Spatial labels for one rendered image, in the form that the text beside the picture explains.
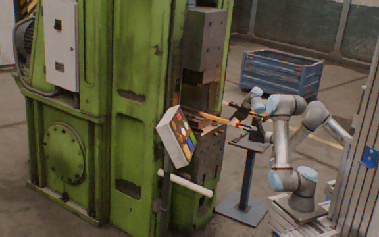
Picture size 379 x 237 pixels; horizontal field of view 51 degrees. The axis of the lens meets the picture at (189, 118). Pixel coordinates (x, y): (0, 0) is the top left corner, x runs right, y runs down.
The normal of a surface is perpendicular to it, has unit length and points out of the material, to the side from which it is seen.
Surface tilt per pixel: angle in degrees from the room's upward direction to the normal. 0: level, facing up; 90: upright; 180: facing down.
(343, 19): 90
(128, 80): 89
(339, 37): 90
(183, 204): 90
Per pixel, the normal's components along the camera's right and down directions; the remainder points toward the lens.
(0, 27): 0.70, 0.32
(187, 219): -0.57, 0.25
